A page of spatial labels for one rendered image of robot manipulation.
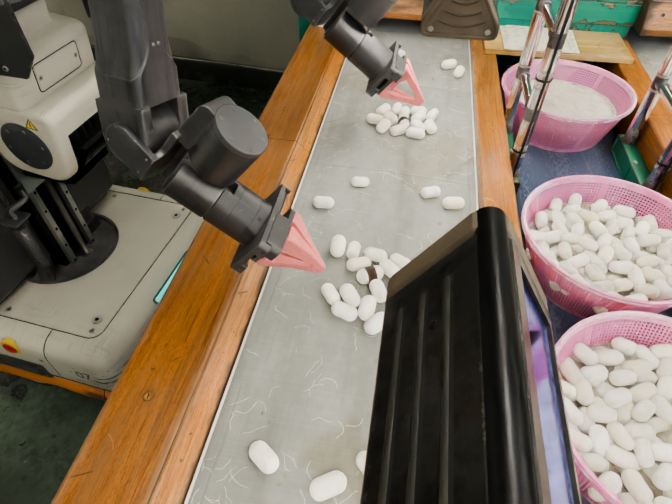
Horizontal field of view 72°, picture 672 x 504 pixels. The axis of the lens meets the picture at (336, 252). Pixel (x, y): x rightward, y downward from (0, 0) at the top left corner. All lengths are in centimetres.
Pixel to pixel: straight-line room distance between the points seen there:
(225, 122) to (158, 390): 30
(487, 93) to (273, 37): 167
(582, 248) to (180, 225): 109
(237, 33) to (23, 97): 174
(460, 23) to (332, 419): 44
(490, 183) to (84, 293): 104
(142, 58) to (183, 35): 233
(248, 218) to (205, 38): 228
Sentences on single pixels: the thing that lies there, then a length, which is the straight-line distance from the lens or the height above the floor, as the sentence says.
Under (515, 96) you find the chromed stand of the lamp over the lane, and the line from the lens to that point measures 101.
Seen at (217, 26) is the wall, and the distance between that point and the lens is 269.
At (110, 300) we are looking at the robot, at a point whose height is 28.
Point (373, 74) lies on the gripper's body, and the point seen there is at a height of 88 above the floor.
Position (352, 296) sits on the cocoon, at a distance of 61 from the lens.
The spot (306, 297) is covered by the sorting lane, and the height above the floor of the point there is 74.
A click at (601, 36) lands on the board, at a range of 141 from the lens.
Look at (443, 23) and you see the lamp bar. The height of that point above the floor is 106.
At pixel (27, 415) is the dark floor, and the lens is 160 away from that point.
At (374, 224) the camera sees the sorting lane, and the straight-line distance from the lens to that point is 74.
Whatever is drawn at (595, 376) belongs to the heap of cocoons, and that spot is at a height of 74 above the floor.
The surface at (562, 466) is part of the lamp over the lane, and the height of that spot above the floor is 107.
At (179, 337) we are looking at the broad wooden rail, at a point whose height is 76.
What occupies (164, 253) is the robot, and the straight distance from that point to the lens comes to 141.
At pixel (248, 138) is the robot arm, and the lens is 46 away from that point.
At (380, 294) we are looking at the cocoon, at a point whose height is 76.
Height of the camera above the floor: 124
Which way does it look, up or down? 47 degrees down
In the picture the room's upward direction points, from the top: straight up
